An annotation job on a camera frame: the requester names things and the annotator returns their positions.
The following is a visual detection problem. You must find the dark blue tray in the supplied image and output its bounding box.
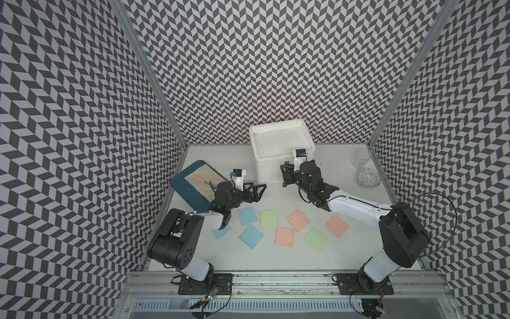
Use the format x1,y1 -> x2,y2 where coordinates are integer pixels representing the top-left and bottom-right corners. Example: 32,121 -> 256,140
170,160 -> 217,211

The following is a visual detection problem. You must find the white three-drawer plastic cabinet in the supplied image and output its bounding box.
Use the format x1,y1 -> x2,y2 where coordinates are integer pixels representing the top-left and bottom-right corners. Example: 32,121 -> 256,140
249,119 -> 316,162

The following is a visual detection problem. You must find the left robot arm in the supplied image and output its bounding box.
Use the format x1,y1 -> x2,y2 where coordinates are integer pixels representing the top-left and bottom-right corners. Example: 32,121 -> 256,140
147,182 -> 267,283

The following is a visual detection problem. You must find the green sticky note centre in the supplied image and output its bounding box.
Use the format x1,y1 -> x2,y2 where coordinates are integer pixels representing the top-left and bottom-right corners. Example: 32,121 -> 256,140
259,209 -> 278,228

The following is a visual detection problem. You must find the pink-handled spoon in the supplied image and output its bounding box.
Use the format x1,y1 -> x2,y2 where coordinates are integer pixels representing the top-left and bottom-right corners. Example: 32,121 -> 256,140
193,174 -> 215,187

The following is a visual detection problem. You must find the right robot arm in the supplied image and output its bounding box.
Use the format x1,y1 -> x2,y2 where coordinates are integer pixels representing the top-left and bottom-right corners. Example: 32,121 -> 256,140
280,160 -> 431,295

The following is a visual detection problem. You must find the green sticky note lower right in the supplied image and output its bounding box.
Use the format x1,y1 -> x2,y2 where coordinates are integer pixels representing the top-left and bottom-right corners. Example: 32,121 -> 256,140
304,227 -> 328,253

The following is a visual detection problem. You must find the clear drinking glass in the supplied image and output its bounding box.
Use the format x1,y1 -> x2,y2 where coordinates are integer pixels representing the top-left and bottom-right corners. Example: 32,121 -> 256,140
351,148 -> 371,170

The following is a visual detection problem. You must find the blue sticky note far left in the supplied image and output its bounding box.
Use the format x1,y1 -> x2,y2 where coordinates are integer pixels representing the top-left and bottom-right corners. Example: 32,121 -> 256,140
211,225 -> 232,239

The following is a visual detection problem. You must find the aluminium front rail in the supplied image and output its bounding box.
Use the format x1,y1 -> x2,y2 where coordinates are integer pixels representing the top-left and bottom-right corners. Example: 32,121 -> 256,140
120,271 -> 454,299

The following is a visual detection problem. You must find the pink sticky note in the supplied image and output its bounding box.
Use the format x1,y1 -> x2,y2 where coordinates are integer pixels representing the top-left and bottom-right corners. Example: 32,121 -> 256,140
275,227 -> 295,247
287,210 -> 310,232
325,215 -> 349,238

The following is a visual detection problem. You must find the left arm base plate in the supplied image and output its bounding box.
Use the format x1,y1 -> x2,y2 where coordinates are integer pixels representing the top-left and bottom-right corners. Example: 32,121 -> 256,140
178,273 -> 234,296

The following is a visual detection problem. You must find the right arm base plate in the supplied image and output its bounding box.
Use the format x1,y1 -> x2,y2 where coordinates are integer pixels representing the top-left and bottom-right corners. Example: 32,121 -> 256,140
332,272 -> 394,296

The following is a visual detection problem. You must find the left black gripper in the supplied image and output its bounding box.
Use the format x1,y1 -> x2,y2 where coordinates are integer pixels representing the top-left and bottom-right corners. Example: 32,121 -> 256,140
226,181 -> 266,211

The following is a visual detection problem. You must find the blue sticky note lower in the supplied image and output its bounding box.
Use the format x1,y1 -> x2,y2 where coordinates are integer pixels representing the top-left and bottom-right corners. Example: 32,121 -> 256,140
239,225 -> 264,249

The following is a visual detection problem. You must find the blue sticky note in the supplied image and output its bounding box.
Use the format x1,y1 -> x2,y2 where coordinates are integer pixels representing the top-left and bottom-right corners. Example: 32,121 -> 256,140
239,225 -> 264,249
211,225 -> 232,239
238,206 -> 258,226

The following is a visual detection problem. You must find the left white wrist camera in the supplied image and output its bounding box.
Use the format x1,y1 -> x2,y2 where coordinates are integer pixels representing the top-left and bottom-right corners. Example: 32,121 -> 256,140
231,169 -> 247,191

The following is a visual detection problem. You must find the blue sticky note upper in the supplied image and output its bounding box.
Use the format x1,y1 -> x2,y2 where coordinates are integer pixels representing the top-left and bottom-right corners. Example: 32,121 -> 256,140
238,206 -> 258,226

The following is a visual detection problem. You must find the green sticky note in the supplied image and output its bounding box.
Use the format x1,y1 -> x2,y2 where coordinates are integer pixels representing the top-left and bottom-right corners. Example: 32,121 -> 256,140
259,209 -> 278,228
304,227 -> 328,253

